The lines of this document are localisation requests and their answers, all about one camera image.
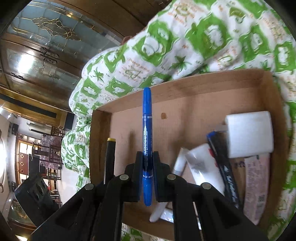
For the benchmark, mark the black blue-capped marker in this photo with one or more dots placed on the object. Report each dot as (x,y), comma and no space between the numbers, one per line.
(218,145)

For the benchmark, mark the brown cardboard tray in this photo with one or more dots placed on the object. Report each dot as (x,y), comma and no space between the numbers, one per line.
(183,112)

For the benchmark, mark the white marker pen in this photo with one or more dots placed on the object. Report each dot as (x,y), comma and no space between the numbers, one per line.
(172,186)

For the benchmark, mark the pink white cream tube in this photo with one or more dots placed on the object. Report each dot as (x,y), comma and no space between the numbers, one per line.
(257,183)

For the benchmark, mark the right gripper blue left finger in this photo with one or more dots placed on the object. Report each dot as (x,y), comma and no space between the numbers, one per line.
(133,186)

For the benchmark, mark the white charger adapter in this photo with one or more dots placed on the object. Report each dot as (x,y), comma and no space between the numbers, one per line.
(247,134)

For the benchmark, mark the white red tube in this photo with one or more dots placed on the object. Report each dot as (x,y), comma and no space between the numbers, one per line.
(204,168)

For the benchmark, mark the black marker yellow ends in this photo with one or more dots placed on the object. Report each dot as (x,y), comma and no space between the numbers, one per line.
(109,160)

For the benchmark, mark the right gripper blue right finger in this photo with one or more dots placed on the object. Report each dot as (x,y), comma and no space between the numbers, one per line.
(160,172)

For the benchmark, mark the wooden glass cabinet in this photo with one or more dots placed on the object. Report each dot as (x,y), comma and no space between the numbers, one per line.
(47,43)

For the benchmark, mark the white blue ointment tube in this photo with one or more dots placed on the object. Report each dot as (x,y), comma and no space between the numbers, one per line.
(167,215)

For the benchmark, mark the blue marker pen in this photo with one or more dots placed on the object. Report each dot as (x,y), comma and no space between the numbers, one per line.
(147,162)

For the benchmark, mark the green white patterned blanket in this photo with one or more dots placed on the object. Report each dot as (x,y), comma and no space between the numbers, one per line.
(188,38)

